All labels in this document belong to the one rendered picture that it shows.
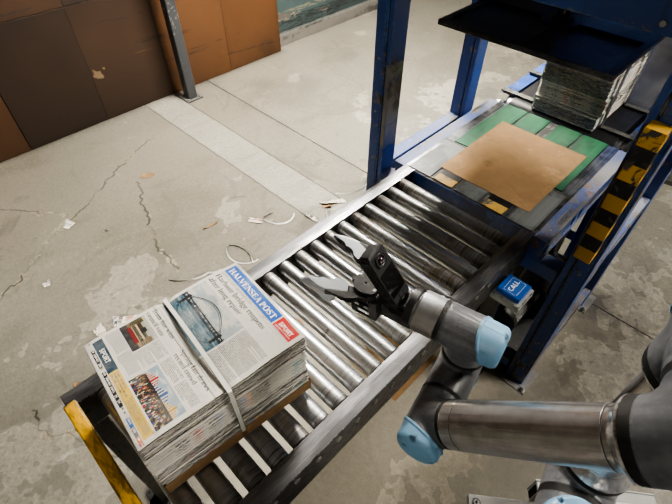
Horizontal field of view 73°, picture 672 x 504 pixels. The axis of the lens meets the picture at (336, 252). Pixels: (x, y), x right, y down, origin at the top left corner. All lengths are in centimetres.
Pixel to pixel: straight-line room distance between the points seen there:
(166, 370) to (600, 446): 75
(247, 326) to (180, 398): 19
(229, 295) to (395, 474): 114
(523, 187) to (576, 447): 130
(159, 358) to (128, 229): 197
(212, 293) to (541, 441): 74
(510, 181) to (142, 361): 138
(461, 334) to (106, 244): 240
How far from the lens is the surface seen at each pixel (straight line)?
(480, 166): 187
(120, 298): 258
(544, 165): 196
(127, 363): 104
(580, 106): 225
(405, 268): 142
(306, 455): 112
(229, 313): 104
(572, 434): 63
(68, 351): 249
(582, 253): 156
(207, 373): 97
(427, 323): 77
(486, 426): 69
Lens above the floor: 186
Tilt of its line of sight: 47 degrees down
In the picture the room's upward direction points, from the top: straight up
